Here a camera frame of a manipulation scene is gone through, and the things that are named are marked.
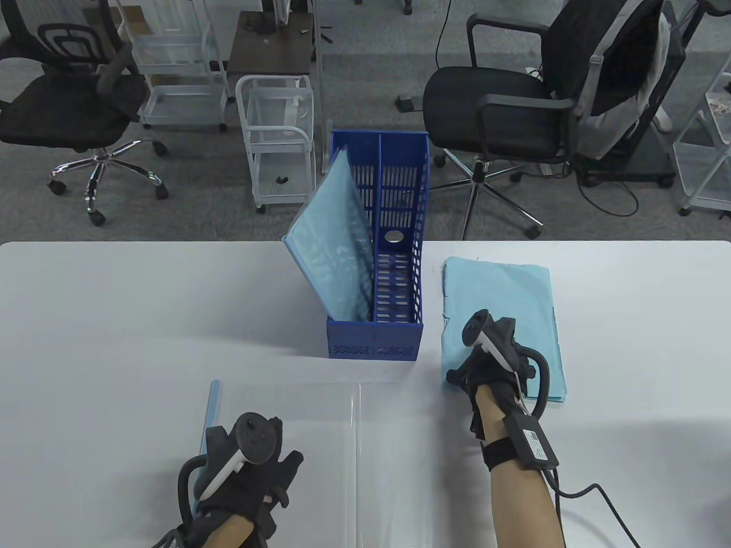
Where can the person's left hand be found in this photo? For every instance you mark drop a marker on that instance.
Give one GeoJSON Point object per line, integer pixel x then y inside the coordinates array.
{"type": "Point", "coordinates": [251, 491]}

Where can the brown side table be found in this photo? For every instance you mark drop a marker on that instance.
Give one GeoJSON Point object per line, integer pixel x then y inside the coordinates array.
{"type": "Point", "coordinates": [268, 51]}

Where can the person's right hand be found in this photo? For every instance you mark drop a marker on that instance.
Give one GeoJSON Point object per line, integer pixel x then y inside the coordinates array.
{"type": "Point", "coordinates": [485, 371]}

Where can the person's right forearm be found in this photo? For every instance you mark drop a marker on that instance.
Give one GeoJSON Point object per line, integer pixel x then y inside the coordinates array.
{"type": "Point", "coordinates": [519, 502]}

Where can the white three-tier cart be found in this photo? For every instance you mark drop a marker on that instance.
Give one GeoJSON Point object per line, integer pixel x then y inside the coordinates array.
{"type": "Point", "coordinates": [183, 103]}

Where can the black mesh-back office chair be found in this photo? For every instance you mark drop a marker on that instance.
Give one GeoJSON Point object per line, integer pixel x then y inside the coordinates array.
{"type": "Point", "coordinates": [57, 108]}

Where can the small white mesh cart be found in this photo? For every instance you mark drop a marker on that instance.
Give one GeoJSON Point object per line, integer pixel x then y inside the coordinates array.
{"type": "Point", "coordinates": [274, 171]}

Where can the stack of light blue papers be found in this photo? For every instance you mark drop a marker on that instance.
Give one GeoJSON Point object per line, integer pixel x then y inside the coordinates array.
{"type": "Point", "coordinates": [502, 291]}
{"type": "Point", "coordinates": [340, 228]}

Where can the grey metal pole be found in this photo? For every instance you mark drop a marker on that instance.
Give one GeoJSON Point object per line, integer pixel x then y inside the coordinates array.
{"type": "Point", "coordinates": [320, 85]}

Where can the white object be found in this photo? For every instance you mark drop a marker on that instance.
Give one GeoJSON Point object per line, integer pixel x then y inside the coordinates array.
{"type": "Point", "coordinates": [664, 121]}

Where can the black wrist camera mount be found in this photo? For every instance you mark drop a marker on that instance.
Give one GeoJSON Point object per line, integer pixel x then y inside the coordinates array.
{"type": "Point", "coordinates": [531, 442]}
{"type": "Point", "coordinates": [188, 531]}

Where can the cardboard box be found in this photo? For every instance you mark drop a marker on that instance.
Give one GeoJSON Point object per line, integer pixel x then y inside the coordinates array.
{"type": "Point", "coordinates": [134, 16]}

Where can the blue plastic file rack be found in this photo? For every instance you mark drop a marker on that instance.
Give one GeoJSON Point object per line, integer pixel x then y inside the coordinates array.
{"type": "Point", "coordinates": [400, 171]}

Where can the black and white controller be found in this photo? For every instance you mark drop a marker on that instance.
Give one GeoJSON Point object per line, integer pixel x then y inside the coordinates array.
{"type": "Point", "coordinates": [254, 434]}
{"type": "Point", "coordinates": [485, 334]}

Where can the clear plastic file folder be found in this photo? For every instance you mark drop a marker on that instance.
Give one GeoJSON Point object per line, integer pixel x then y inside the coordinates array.
{"type": "Point", "coordinates": [400, 456]}
{"type": "Point", "coordinates": [337, 245]}

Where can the black rolling stand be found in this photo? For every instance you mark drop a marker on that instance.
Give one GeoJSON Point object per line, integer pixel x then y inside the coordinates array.
{"type": "Point", "coordinates": [645, 162]}

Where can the person's left forearm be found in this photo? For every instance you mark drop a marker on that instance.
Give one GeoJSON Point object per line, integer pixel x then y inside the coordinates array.
{"type": "Point", "coordinates": [228, 531]}

